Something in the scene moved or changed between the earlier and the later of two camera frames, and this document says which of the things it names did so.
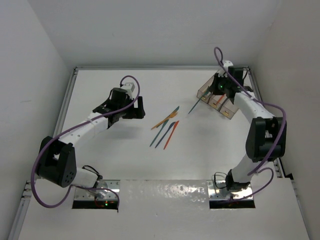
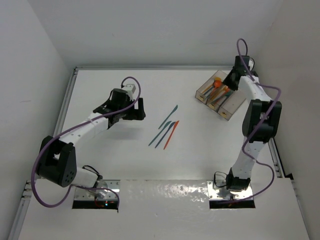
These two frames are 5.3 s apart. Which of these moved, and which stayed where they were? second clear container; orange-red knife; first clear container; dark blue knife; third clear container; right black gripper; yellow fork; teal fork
Moved: yellow fork; teal fork; right black gripper
Stayed: dark blue knife; orange-red knife; second clear container; third clear container; first clear container
